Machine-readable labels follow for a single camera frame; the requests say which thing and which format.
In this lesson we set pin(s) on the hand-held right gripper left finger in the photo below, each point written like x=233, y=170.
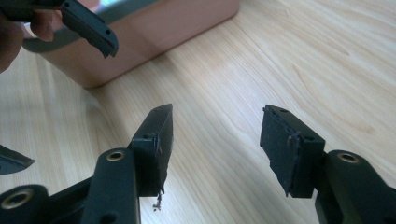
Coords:
x=155, y=149

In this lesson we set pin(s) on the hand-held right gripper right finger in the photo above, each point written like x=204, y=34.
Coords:
x=286, y=155

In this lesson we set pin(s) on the pink basin with grey rim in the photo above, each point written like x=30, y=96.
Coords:
x=155, y=31

